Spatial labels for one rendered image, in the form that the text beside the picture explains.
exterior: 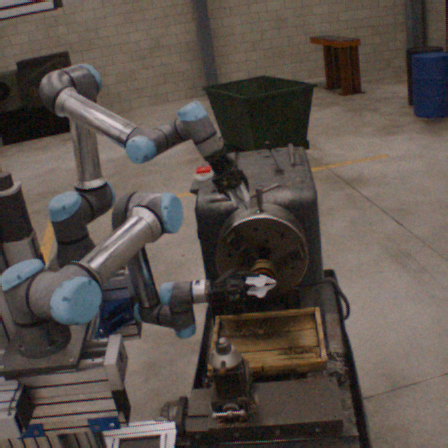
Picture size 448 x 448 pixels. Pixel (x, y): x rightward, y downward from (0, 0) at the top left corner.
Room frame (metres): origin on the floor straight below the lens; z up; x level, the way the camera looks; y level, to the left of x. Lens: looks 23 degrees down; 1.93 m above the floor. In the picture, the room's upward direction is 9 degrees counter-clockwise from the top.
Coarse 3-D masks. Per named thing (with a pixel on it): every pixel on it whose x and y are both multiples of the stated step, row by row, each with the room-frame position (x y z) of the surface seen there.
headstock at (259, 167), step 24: (240, 168) 2.13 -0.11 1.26; (264, 168) 2.09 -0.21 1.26; (288, 168) 2.04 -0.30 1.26; (216, 192) 1.89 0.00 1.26; (288, 192) 1.81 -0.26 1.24; (312, 192) 1.79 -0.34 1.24; (216, 216) 1.82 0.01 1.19; (312, 216) 1.77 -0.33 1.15; (216, 240) 1.82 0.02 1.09; (312, 240) 1.77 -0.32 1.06; (312, 264) 1.77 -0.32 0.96
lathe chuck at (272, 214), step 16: (256, 208) 1.72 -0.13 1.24; (272, 208) 1.72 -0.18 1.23; (240, 224) 1.65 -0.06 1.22; (256, 224) 1.64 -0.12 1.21; (272, 224) 1.64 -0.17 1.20; (288, 224) 1.63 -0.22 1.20; (224, 240) 1.66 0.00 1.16; (256, 240) 1.64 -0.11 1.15; (272, 240) 1.64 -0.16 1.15; (288, 240) 1.63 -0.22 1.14; (304, 240) 1.64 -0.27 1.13; (224, 256) 1.66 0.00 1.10; (304, 256) 1.62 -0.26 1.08; (224, 272) 1.66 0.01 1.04; (288, 272) 1.63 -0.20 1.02; (272, 288) 1.64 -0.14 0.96; (288, 288) 1.63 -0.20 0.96
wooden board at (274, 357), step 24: (264, 312) 1.58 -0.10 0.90; (288, 312) 1.56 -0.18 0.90; (312, 312) 1.55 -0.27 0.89; (216, 336) 1.48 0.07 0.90; (240, 336) 1.49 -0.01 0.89; (264, 336) 1.47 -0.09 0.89; (288, 336) 1.45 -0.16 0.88; (312, 336) 1.43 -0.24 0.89; (264, 360) 1.34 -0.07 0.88; (288, 360) 1.32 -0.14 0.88; (312, 360) 1.28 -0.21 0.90
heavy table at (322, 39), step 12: (324, 36) 10.85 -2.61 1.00; (336, 36) 10.54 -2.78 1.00; (324, 48) 10.43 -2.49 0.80; (336, 48) 10.41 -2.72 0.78; (336, 60) 10.41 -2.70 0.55; (348, 60) 9.62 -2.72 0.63; (336, 72) 10.44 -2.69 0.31; (348, 72) 9.62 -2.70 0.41; (336, 84) 10.50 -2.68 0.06; (348, 84) 9.61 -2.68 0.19; (360, 84) 9.65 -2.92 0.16
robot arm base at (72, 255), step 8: (88, 232) 1.68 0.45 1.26; (56, 240) 1.66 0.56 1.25; (72, 240) 1.63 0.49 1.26; (80, 240) 1.64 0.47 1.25; (88, 240) 1.67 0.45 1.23; (64, 248) 1.63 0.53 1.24; (72, 248) 1.62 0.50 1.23; (80, 248) 1.63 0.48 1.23; (88, 248) 1.65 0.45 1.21; (64, 256) 1.62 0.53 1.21; (72, 256) 1.62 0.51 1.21; (80, 256) 1.62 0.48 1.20; (64, 264) 1.62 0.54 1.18
